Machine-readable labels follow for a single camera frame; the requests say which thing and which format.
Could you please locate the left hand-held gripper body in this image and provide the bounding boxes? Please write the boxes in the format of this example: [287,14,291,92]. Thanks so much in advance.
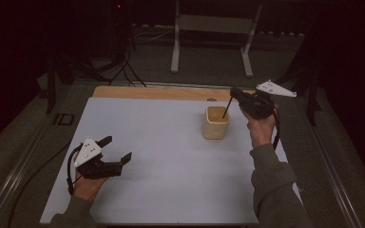
[73,137,124,181]

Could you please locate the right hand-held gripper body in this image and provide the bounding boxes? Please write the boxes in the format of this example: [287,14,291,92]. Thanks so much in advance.
[238,79,298,121]

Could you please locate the thin black paintbrush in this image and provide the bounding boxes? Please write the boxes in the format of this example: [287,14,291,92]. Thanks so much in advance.
[221,96,235,120]

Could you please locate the cream square cup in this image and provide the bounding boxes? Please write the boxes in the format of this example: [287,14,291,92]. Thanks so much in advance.
[202,104,231,141]

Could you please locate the person's left hand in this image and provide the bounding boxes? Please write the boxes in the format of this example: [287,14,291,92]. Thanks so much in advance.
[71,153,109,202]

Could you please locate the person's right hand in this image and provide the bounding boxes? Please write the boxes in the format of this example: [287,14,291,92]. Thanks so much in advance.
[240,104,279,149]

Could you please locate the white table mat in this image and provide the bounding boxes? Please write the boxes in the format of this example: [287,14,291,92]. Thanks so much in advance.
[39,96,303,225]

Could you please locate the white metal stand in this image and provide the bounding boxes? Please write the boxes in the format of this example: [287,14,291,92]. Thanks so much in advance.
[170,0,264,79]

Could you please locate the black stand leg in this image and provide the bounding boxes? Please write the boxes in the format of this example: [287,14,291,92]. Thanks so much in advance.
[46,56,59,114]

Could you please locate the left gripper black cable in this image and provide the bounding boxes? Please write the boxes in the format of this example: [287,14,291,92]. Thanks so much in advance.
[66,142,84,196]

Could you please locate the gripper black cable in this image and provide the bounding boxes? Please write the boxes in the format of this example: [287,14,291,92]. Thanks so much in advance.
[271,106,281,152]
[66,142,84,196]

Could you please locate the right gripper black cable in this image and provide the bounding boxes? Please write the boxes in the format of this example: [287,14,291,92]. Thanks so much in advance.
[271,106,281,152]

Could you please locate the black floor bracket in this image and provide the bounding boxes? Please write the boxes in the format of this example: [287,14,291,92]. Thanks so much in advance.
[52,113,76,126]

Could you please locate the long black floor cable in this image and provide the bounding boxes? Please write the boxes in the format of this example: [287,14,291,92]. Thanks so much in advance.
[7,142,72,228]

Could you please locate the bundle of black cables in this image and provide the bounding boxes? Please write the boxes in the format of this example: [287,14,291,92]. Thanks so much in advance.
[72,44,147,87]

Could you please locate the white cable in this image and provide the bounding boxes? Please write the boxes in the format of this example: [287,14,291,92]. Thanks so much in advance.
[135,28,176,45]

